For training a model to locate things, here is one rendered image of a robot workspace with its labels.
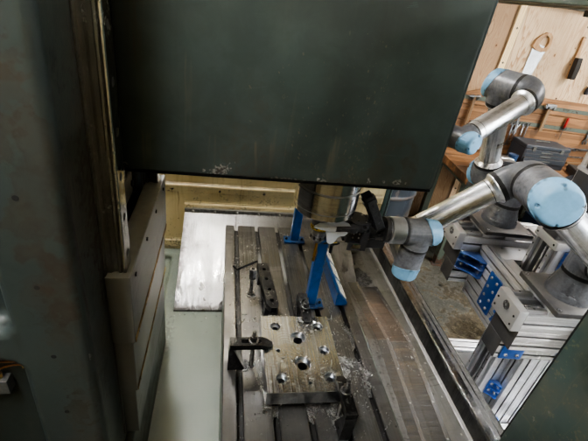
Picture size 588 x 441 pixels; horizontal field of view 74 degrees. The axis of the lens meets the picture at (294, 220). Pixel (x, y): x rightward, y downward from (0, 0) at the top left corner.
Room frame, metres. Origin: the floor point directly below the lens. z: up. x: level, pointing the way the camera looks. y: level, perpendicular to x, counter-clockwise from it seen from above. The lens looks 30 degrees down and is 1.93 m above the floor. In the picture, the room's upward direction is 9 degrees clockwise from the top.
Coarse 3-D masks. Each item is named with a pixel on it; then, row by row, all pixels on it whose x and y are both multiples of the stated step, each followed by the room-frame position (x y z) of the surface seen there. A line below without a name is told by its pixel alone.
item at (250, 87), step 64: (128, 0) 0.68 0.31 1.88; (192, 0) 0.70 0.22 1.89; (256, 0) 0.72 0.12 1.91; (320, 0) 0.75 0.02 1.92; (384, 0) 0.77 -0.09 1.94; (448, 0) 0.80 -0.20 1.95; (128, 64) 0.68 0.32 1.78; (192, 64) 0.70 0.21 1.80; (256, 64) 0.73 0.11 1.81; (320, 64) 0.75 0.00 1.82; (384, 64) 0.78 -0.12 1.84; (448, 64) 0.80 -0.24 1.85; (128, 128) 0.68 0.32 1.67; (192, 128) 0.70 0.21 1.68; (256, 128) 0.73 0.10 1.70; (320, 128) 0.76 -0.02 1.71; (384, 128) 0.78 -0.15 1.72; (448, 128) 0.81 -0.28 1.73
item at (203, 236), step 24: (192, 216) 1.76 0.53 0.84; (216, 216) 1.79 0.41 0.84; (240, 216) 1.82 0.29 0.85; (264, 216) 1.86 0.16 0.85; (288, 216) 1.89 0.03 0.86; (192, 240) 1.63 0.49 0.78; (216, 240) 1.66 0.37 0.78; (192, 264) 1.51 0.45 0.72; (216, 264) 1.54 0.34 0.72; (192, 288) 1.40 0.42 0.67; (216, 288) 1.42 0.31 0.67
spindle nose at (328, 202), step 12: (300, 192) 0.85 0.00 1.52; (312, 192) 0.83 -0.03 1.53; (324, 192) 0.82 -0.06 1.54; (336, 192) 0.82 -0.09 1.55; (348, 192) 0.83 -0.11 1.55; (300, 204) 0.84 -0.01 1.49; (312, 204) 0.82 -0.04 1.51; (324, 204) 0.81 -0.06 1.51; (336, 204) 0.82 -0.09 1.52; (348, 204) 0.83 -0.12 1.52; (312, 216) 0.82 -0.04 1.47; (324, 216) 0.82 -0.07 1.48; (336, 216) 0.82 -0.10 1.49; (348, 216) 0.84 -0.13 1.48
